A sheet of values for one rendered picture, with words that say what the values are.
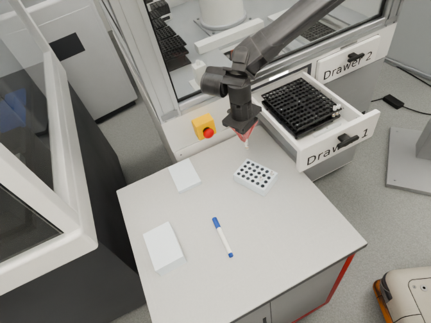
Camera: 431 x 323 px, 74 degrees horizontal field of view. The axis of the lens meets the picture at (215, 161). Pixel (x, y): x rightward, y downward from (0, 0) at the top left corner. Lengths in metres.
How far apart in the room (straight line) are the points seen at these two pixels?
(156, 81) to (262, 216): 0.53
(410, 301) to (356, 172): 0.87
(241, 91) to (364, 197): 1.37
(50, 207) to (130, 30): 0.50
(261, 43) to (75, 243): 0.73
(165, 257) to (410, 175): 1.60
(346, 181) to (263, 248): 1.18
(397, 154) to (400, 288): 0.98
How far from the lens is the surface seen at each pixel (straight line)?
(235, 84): 0.70
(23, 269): 1.00
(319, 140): 0.89
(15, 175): 0.75
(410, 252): 1.84
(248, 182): 0.95
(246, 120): 0.76
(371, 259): 1.76
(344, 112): 1.09
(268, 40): 0.71
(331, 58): 1.23
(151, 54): 0.87
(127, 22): 0.83
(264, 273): 0.85
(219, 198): 0.97
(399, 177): 2.04
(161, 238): 0.89
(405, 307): 1.43
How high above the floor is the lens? 1.57
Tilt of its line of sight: 49 degrees down
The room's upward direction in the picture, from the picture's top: 15 degrees counter-clockwise
